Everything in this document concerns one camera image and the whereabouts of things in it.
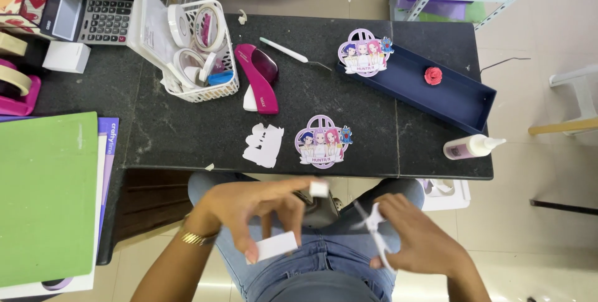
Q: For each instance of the clear tape roll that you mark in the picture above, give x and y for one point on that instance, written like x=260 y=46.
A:
x=219 y=17

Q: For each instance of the white foam tape roll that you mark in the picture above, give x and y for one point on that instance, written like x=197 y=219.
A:
x=184 y=59

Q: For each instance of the white glue bottle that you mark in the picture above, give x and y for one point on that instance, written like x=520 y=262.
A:
x=467 y=147

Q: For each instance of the white scissors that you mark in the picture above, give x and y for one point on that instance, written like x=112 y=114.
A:
x=376 y=227

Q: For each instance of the white paper backing cutout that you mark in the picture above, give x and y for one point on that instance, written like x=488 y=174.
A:
x=264 y=145

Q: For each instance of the magenta stapler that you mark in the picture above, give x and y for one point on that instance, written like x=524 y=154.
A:
x=259 y=75

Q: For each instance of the person's right hand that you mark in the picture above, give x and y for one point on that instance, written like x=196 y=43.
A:
x=420 y=241

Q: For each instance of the small white paper scrap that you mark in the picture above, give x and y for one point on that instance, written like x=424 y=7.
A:
x=209 y=167

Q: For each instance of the black metal bar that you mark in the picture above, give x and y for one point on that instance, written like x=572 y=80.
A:
x=565 y=207

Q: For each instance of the person's right fingers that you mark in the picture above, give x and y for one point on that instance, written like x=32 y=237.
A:
x=390 y=208

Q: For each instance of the navy blue tray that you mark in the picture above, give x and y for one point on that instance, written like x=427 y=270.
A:
x=444 y=96

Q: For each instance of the person's blue jeans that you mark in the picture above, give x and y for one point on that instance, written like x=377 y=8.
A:
x=327 y=264

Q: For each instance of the white weeding tool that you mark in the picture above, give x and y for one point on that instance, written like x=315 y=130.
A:
x=285 y=49

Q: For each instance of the pink tape dispenser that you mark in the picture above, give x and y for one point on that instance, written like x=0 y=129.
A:
x=21 y=101

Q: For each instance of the white double-sided tape roll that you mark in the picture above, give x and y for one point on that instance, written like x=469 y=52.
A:
x=178 y=24

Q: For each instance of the white waste bin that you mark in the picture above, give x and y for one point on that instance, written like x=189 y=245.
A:
x=448 y=197

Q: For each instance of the red paper rose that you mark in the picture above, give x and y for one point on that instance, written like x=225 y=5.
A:
x=433 y=75

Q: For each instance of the white foam strip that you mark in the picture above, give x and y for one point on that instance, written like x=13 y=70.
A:
x=278 y=246

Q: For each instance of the small white box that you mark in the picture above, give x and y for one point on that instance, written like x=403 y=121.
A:
x=65 y=56

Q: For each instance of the clear plastic box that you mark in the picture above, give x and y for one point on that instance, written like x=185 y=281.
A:
x=152 y=26

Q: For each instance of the person's left hand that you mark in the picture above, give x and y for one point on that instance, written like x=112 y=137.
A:
x=243 y=201

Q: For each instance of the large white paper scrap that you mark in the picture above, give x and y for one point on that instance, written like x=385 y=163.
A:
x=242 y=17

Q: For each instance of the white plastic basket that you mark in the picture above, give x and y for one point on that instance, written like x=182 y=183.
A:
x=215 y=91

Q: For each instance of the dark grey stool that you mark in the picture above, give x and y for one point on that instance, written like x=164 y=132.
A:
x=322 y=213

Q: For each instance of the beige masking tape roll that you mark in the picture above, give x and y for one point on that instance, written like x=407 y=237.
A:
x=11 y=44

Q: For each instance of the cartoon character paper cutout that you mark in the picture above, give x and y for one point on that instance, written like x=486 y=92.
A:
x=322 y=143
x=364 y=54

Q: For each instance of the small white foam piece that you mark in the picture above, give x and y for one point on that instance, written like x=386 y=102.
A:
x=319 y=189

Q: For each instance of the purple craft packet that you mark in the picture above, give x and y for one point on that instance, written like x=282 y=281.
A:
x=110 y=152

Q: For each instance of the blue tape dispenser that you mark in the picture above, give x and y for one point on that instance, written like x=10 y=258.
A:
x=220 y=77

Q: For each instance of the grey desk calculator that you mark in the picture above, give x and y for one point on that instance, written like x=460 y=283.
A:
x=100 y=19

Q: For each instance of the green cutting mat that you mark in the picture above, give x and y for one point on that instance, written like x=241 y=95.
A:
x=46 y=199

